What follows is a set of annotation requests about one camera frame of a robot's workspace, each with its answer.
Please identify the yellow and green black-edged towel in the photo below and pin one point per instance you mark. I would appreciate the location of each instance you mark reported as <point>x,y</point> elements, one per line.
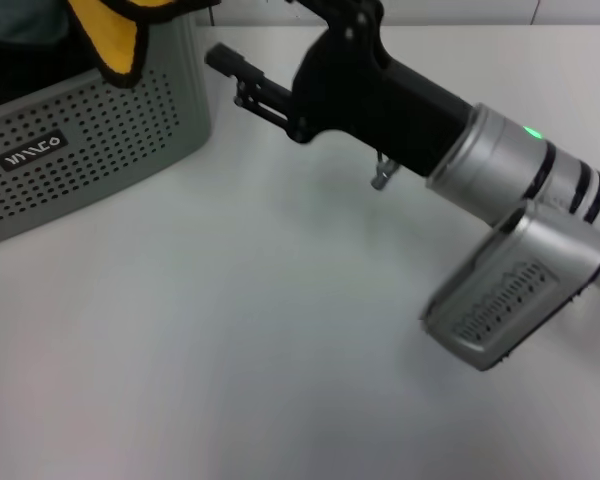
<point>115,40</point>

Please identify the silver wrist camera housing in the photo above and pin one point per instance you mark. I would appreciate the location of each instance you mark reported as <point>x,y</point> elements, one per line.
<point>505,300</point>

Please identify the silver right connector plug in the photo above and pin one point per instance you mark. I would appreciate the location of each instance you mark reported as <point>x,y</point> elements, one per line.
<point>382,172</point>

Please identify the grey-teal towel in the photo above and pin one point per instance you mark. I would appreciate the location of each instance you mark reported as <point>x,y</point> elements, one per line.
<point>20,20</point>

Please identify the grey perforated storage box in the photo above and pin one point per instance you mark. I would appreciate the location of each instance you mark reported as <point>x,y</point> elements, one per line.
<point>105,130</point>

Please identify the black cloth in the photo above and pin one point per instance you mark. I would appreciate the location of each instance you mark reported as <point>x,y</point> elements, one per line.
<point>30,65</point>

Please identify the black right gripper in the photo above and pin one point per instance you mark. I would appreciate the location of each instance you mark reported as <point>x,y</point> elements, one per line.
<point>370,95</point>

